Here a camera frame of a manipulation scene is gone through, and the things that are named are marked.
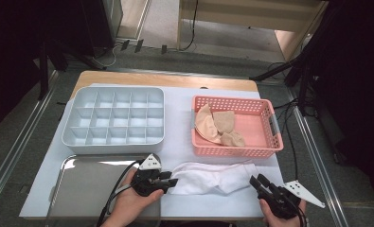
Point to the person's right hand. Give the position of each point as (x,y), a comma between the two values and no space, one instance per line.
(271,222)

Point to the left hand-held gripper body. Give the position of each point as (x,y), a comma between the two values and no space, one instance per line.
(146,183)

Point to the black stand post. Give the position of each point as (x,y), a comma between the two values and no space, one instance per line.
(43,78)

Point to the peach sock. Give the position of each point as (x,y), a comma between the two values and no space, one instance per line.
(206,126)

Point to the light wooden furniture frame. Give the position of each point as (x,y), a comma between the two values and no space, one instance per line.
(238,15)

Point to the person's left hand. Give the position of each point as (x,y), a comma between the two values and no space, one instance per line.
(128,205)

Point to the tan sock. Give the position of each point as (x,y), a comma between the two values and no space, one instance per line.
(224,121)
(232,140)

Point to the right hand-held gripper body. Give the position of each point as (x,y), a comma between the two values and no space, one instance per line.
(279,201)

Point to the black tripod stand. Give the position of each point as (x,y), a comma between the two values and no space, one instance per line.
(270,74)

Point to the dark metal cabinet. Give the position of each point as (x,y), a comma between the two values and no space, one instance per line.
(105,25)

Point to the pink perforated plastic basket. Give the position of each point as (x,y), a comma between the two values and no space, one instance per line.
(232,151)

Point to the black curtain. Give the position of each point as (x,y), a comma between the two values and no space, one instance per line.
(358,94)
(11,47)

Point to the metal floor rail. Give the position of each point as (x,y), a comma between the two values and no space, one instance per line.
(320,164)
(4,176)

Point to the small black floor block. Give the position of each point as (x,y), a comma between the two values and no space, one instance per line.
(164,49)
(139,45)
(125,45)

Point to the white sock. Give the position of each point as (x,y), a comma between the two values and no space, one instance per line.
(241,176)
(194,179)

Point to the white compartment storage box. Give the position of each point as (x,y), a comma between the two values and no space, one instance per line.
(112,148)

